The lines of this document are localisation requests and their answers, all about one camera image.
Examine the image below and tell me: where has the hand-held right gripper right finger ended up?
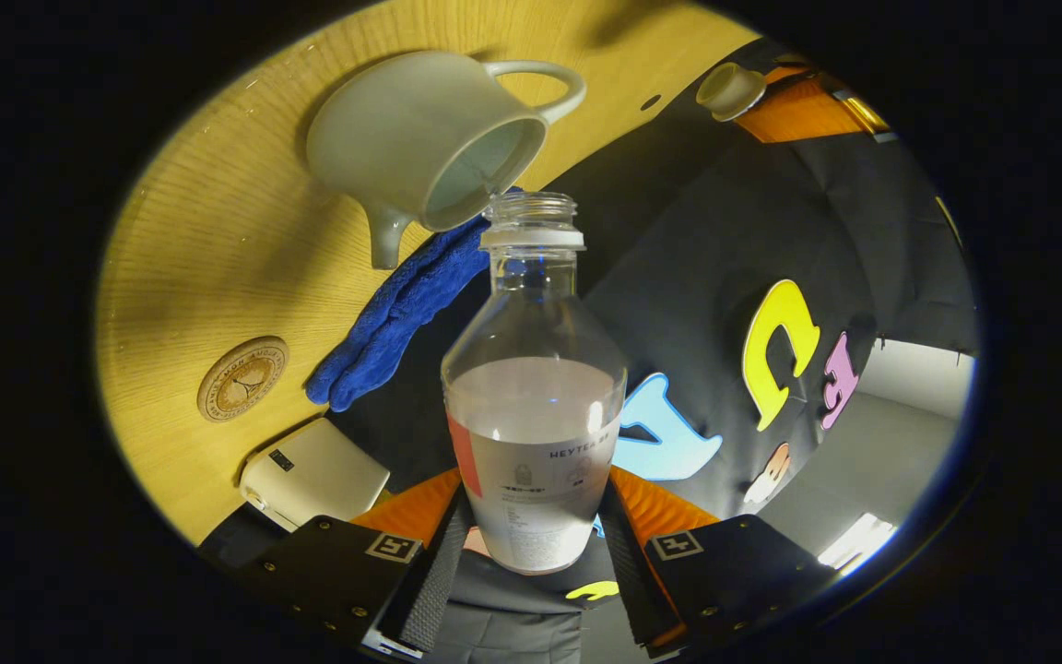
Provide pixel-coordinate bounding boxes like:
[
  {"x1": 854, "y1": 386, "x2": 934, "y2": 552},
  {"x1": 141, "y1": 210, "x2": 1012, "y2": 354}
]
[{"x1": 600, "y1": 466, "x2": 841, "y2": 658}]

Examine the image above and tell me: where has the white teacup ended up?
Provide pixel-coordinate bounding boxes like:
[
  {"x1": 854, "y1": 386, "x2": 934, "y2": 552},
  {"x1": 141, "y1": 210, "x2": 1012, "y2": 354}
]
[{"x1": 306, "y1": 51, "x2": 587, "y2": 270}]

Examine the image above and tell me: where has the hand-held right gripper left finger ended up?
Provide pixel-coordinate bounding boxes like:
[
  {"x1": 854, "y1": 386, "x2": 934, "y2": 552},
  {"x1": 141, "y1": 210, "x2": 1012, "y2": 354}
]
[{"x1": 241, "y1": 466, "x2": 475, "y2": 658}]

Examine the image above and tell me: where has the white toaster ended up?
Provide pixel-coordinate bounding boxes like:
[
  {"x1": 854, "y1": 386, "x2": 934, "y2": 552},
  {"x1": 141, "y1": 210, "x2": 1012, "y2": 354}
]
[{"x1": 239, "y1": 417, "x2": 391, "y2": 533}]

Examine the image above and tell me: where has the blue towel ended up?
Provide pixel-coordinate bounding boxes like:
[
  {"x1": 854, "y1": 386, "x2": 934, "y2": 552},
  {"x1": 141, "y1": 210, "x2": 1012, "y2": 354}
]
[{"x1": 305, "y1": 189, "x2": 523, "y2": 413}]

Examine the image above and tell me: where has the clear plastic water bottle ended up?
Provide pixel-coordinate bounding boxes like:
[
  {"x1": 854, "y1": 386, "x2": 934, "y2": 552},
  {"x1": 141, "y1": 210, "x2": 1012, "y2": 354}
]
[{"x1": 441, "y1": 191, "x2": 629, "y2": 575}]

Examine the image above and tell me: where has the white teacup lid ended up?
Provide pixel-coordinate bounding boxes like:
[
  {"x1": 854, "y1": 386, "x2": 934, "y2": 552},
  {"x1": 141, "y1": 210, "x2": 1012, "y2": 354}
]
[{"x1": 696, "y1": 62, "x2": 768, "y2": 123}]

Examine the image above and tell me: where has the round wooden coaster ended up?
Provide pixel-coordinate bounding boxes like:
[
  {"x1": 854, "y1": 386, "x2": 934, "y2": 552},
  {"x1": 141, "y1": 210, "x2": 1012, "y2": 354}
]
[{"x1": 197, "y1": 336, "x2": 290, "y2": 423}]

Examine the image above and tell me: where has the ceiling light panel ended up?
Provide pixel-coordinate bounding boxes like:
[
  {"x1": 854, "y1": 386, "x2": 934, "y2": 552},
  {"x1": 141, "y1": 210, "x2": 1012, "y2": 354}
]
[{"x1": 817, "y1": 513, "x2": 898, "y2": 569}]

